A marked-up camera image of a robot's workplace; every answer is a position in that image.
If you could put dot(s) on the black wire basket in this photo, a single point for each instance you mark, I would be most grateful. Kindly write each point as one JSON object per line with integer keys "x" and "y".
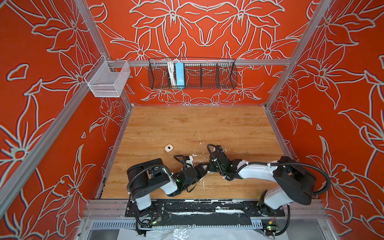
{"x": 200, "y": 74}

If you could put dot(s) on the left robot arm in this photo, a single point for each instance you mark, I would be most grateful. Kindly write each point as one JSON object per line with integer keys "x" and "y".
{"x": 150, "y": 176}

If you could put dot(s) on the blue white box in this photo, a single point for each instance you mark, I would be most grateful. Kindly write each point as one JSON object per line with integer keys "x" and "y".
{"x": 180, "y": 76}

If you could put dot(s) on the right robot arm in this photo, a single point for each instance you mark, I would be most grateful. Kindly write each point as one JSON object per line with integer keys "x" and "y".
{"x": 297, "y": 182}

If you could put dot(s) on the white earbud charging case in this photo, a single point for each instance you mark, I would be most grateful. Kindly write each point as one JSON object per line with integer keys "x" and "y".
{"x": 169, "y": 148}

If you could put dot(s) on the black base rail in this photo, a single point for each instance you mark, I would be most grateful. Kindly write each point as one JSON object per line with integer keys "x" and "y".
{"x": 204, "y": 213}

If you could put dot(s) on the clear plastic bin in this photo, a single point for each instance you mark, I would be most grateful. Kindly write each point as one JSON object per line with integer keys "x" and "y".
{"x": 107, "y": 79}

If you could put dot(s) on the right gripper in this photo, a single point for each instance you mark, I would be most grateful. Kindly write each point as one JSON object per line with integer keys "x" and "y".
{"x": 210, "y": 165}

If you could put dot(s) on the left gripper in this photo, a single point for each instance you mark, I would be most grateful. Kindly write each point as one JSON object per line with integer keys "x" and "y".
{"x": 198, "y": 170}

